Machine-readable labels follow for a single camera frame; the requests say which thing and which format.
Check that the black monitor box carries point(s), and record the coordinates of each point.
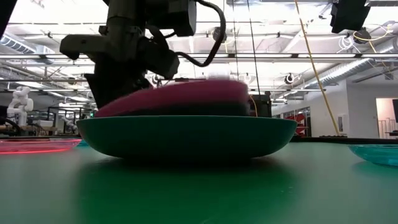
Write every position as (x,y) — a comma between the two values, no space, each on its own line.
(261,105)

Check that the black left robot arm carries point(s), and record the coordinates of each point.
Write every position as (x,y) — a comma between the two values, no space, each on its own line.
(6,12)

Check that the black metal frame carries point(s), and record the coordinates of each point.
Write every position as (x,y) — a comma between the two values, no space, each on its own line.
(182,79)

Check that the white humanoid robot figure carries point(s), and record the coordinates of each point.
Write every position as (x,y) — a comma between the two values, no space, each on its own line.
(20,105)

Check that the teal translucent plastic plate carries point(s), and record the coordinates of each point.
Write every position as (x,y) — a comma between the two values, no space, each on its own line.
(379,154)

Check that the red and white banner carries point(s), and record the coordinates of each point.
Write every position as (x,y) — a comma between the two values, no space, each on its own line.
(297,123)

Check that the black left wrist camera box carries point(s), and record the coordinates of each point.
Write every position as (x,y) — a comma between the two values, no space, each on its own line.
(174,15)

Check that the large green bowl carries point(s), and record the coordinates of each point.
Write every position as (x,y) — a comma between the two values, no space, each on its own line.
(186,137)

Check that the white building column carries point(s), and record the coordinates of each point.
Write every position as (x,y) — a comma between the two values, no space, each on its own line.
(222,73)

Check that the pink translucent plastic plate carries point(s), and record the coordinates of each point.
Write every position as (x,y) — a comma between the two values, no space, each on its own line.
(31,146)

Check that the long ceiling light strip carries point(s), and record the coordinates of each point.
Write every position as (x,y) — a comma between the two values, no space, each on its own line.
(264,56)

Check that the wooden workbench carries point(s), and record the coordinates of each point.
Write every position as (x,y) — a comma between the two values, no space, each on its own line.
(28,129)

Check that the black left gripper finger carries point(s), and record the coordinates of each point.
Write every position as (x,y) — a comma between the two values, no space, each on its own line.
(105,90)
(138,83)

